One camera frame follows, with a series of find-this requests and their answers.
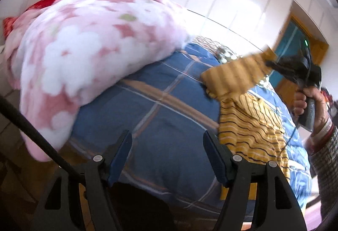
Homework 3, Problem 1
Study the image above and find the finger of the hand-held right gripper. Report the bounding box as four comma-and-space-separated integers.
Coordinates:
265, 59, 287, 76

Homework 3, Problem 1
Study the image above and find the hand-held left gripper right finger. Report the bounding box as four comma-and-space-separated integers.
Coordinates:
203, 130, 308, 231

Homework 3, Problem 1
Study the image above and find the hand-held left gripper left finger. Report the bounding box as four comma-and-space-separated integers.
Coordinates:
32, 130, 133, 231

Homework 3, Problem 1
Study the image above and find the yellow striped shirt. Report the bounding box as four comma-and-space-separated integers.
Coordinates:
201, 46, 291, 181

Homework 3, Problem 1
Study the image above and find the person's right forearm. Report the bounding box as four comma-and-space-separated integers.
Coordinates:
306, 116, 338, 222

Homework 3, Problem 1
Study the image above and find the person's right hand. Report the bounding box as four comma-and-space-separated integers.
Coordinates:
293, 86, 334, 138

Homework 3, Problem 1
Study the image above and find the grey patterned object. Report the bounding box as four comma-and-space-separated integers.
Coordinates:
216, 45, 242, 64

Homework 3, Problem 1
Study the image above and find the blue plaid bed sheet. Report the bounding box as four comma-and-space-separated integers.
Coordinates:
63, 36, 313, 222

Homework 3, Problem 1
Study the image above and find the pink floral fleece blanket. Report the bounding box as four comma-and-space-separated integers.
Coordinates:
4, 0, 195, 162

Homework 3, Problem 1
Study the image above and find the red cloth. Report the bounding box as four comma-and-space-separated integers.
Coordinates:
3, 0, 72, 39

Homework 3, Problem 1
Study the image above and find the teal door with wooden frame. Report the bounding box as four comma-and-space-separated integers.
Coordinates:
272, 14, 330, 105

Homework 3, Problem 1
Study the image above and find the thin black cable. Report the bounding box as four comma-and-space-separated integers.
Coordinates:
283, 114, 301, 153

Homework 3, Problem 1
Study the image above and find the thick black cable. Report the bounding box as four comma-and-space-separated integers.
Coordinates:
0, 95, 81, 181

